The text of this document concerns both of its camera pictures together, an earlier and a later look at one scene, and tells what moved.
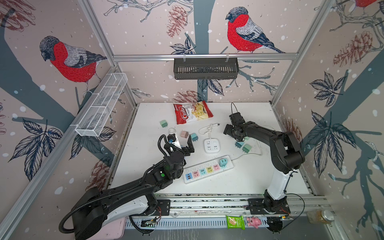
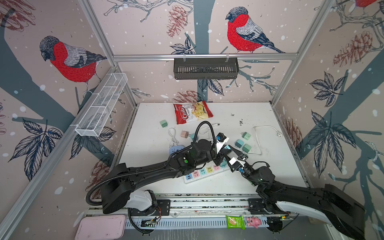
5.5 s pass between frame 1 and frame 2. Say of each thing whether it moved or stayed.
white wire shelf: stayed
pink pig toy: stayed
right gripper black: moved
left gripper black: moved
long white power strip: stayed
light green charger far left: stayed
